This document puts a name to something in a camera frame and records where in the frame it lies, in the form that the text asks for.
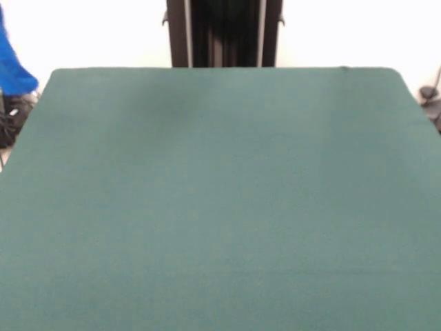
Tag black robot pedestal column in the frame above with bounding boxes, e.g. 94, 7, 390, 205
161, 0, 287, 68

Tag blue printed shirt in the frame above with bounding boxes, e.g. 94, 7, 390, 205
0, 6, 40, 98

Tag dark green table cloth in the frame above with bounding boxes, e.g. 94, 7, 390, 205
0, 66, 441, 331

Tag grey stand foot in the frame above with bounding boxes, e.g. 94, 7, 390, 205
418, 65, 441, 136

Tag black cable bundle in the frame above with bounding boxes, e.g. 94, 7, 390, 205
0, 92, 37, 150

